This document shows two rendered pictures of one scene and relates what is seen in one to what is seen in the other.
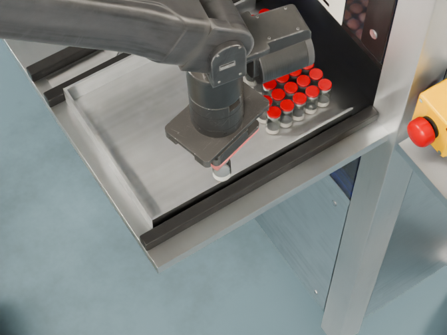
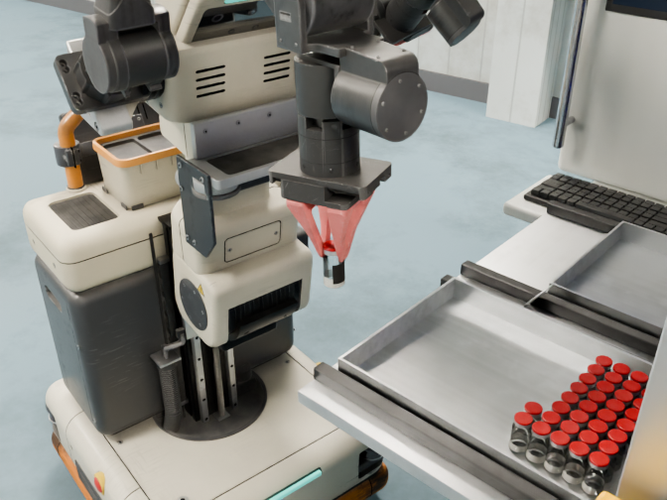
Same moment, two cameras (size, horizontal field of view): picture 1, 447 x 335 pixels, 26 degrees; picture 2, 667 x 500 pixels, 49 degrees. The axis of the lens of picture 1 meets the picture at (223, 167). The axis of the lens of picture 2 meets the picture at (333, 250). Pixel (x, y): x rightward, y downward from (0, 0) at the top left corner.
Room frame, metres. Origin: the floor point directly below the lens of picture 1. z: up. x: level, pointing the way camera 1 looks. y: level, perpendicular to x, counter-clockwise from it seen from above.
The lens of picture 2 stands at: (0.41, -0.61, 1.51)
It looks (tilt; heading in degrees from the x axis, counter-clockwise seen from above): 31 degrees down; 75
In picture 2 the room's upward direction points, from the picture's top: straight up
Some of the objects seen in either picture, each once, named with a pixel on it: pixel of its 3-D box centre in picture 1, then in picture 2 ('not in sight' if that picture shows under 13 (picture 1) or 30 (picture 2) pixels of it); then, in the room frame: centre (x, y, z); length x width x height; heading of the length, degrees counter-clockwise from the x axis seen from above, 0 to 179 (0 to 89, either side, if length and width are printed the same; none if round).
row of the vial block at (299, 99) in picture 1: (269, 70); (589, 415); (0.87, -0.07, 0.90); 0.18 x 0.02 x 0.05; 33
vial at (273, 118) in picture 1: (273, 120); (520, 432); (0.78, -0.07, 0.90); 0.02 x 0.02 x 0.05
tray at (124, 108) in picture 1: (207, 105); (506, 378); (0.81, 0.02, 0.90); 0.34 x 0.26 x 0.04; 123
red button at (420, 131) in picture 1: (424, 130); not in sight; (0.70, -0.27, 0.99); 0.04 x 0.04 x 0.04; 33
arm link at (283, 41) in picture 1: (249, 36); (358, 54); (0.59, -0.03, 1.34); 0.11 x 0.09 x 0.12; 114
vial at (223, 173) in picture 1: (221, 165); (333, 265); (0.58, 0.00, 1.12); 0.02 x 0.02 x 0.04
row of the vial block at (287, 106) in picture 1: (256, 76); (571, 406); (0.85, -0.05, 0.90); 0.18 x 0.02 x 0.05; 33
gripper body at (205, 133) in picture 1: (216, 106); (330, 147); (0.57, 0.01, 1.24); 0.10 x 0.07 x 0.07; 138
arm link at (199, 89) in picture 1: (219, 70); (331, 84); (0.57, 0.00, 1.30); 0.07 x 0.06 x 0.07; 114
